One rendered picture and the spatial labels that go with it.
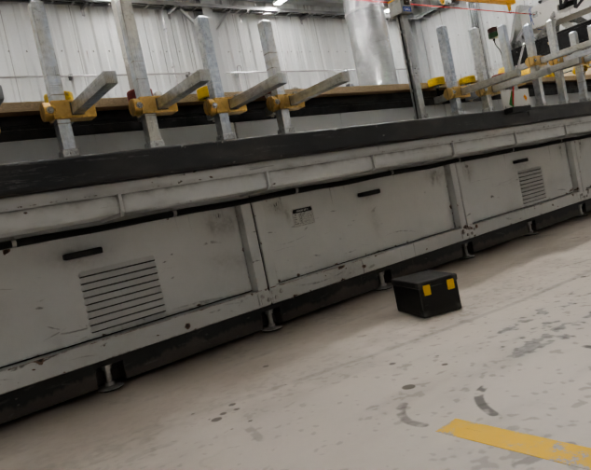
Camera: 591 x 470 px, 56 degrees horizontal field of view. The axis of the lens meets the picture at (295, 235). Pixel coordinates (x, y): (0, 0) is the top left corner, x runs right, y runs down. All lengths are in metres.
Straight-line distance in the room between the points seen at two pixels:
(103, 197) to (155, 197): 0.15
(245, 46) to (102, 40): 2.74
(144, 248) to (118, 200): 0.31
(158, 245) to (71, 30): 8.06
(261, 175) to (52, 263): 0.72
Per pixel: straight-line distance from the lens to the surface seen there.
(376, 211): 2.56
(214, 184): 1.82
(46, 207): 1.63
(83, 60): 9.72
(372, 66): 7.06
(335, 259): 2.37
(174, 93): 1.65
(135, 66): 1.77
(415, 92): 2.52
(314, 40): 12.27
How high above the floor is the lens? 0.45
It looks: 3 degrees down
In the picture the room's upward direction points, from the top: 12 degrees counter-clockwise
